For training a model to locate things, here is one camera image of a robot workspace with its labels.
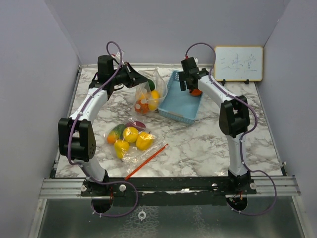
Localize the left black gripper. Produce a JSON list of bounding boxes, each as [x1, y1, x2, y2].
[[110, 61, 148, 88]]

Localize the green orange mango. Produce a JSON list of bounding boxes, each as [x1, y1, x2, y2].
[[106, 124, 126, 144]]

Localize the yellow bell pepper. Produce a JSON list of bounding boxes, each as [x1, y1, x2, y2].
[[136, 131, 156, 151]]

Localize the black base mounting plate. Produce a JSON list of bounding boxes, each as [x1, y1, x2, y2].
[[81, 177, 256, 207]]

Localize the aluminium rail frame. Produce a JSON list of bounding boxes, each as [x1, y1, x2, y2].
[[40, 177, 301, 199]]

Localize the orange persimmon with leaves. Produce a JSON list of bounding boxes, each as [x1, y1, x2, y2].
[[190, 89, 202, 97]]

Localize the yellow orange fruit front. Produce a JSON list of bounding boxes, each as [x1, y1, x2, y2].
[[139, 92, 151, 101]]

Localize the blue perforated plastic basket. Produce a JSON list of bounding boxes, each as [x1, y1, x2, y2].
[[158, 70, 203, 125]]

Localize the yellow pear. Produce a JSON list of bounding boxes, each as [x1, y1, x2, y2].
[[114, 139, 129, 159], [122, 126, 139, 143]]

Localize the clear bag white zipper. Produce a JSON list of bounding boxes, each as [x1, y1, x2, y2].
[[134, 67, 167, 115]]

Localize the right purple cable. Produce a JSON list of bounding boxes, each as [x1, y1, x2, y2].
[[185, 42, 278, 216]]

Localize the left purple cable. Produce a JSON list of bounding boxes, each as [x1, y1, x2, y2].
[[67, 41, 140, 218]]

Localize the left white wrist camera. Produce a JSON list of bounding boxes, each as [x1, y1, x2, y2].
[[111, 51, 125, 61]]

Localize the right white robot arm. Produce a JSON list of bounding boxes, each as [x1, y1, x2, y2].
[[178, 57, 251, 194]]

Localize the purple cable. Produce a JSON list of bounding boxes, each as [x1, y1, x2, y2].
[[67, 41, 140, 218], [185, 42, 278, 216]]

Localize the small whiteboard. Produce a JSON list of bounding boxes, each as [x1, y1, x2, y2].
[[214, 45, 264, 82]]

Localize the orange tangerine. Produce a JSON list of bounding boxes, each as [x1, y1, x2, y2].
[[134, 103, 149, 114]]

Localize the red zipper clear bag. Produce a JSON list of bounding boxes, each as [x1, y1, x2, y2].
[[104, 117, 168, 179]]

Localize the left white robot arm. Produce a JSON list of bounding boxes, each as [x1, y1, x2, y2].
[[58, 55, 148, 196]]

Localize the green avocado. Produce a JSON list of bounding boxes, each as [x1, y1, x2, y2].
[[148, 79, 156, 91]]

